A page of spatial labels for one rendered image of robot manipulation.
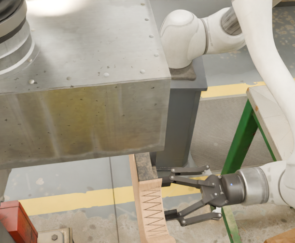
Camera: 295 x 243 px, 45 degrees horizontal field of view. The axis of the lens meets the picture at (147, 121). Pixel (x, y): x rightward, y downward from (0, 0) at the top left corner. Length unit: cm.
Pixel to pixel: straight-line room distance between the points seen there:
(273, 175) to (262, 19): 38
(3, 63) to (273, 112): 96
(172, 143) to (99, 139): 144
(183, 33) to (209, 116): 104
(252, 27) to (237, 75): 180
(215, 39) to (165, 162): 84
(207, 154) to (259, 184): 133
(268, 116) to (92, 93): 88
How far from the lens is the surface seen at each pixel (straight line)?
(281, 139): 116
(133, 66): 40
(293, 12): 354
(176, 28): 144
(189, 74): 159
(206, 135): 227
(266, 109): 122
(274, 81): 85
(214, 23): 148
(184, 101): 163
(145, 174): 65
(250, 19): 93
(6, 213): 137
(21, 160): 49
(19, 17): 40
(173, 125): 176
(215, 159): 218
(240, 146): 144
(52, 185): 210
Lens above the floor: 180
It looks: 51 degrees down
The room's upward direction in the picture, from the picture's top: 2 degrees clockwise
